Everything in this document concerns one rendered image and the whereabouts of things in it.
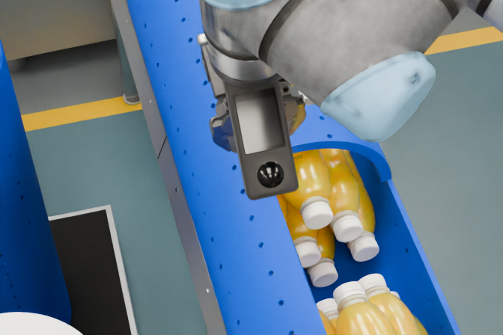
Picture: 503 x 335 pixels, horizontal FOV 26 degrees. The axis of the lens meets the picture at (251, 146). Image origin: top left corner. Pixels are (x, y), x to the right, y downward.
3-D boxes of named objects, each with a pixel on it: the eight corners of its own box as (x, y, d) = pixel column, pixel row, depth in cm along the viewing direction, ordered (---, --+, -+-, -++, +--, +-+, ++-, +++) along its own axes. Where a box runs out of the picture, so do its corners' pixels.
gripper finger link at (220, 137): (257, 127, 106) (255, 90, 98) (262, 143, 106) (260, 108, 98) (210, 140, 106) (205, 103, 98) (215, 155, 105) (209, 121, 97)
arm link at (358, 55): (472, 18, 75) (350, -73, 77) (366, 142, 74) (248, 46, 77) (472, 48, 82) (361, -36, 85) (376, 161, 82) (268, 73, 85)
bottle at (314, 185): (301, 111, 158) (343, 214, 147) (255, 127, 158) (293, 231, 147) (295, 82, 152) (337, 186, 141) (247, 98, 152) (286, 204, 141)
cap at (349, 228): (335, 233, 151) (339, 244, 150) (328, 220, 148) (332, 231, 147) (361, 222, 151) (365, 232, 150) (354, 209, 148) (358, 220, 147)
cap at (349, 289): (373, 296, 135) (368, 284, 136) (349, 294, 133) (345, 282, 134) (355, 313, 138) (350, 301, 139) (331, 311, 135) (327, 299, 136)
